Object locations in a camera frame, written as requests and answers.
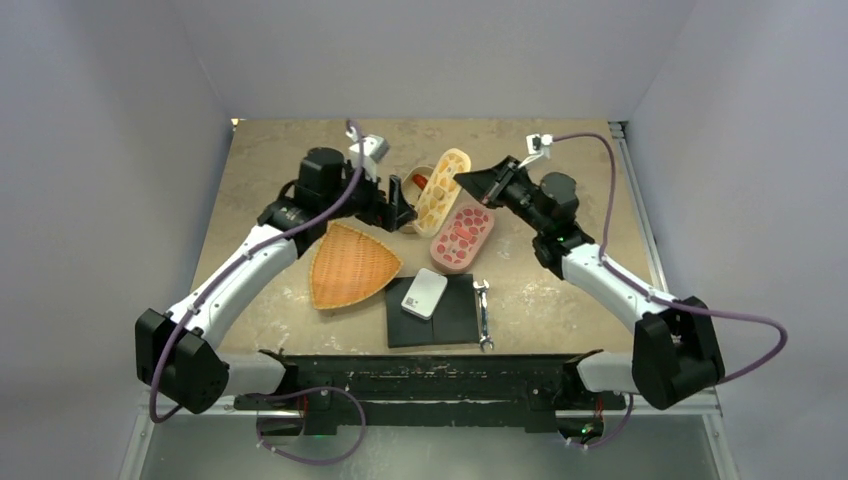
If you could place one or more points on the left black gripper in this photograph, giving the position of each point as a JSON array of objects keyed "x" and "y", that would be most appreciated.
[{"x": 390, "y": 212}]

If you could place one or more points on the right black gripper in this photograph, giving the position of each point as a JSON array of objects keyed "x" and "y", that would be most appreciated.
[{"x": 489, "y": 185}]

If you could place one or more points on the cream lunch box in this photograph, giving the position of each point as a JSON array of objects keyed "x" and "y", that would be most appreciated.
[{"x": 412, "y": 194}]

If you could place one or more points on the cream lunch box lid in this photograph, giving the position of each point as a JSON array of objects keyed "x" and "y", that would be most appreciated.
[{"x": 440, "y": 193}]

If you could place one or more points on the pink lunch box lid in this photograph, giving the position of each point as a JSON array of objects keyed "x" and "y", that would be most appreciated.
[{"x": 467, "y": 227}]

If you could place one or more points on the pink lunch box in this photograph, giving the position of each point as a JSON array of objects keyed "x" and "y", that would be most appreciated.
[{"x": 452, "y": 261}]

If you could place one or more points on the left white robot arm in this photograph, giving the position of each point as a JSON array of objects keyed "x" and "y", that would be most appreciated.
[{"x": 176, "y": 351}]

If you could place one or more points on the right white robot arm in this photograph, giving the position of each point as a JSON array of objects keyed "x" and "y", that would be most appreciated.
[{"x": 675, "y": 350}]

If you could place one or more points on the woven bamboo basket tray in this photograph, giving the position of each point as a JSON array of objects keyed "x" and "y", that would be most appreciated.
[{"x": 349, "y": 267}]

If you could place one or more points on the white power bank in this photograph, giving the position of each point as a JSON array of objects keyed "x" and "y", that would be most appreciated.
[{"x": 424, "y": 294}]

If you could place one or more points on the left black foam block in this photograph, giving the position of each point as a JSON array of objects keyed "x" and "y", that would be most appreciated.
[{"x": 403, "y": 328}]

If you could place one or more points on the black foam block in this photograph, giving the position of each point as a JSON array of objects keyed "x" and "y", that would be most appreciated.
[
  {"x": 403, "y": 328},
  {"x": 455, "y": 319}
]

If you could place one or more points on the right black foam block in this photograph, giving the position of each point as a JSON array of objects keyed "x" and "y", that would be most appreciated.
[{"x": 455, "y": 319}]

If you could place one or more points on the silver open-end wrench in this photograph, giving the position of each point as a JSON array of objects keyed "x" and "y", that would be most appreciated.
[{"x": 481, "y": 289}]

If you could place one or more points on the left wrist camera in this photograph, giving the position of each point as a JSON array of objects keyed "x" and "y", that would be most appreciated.
[{"x": 368, "y": 151}]

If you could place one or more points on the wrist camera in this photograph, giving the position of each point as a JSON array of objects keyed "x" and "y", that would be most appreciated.
[
  {"x": 538, "y": 147},
  {"x": 368, "y": 151}
]

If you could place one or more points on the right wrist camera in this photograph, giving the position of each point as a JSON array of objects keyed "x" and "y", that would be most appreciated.
[{"x": 538, "y": 147}]

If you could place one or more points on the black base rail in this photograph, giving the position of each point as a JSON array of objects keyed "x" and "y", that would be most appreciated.
[{"x": 538, "y": 393}]

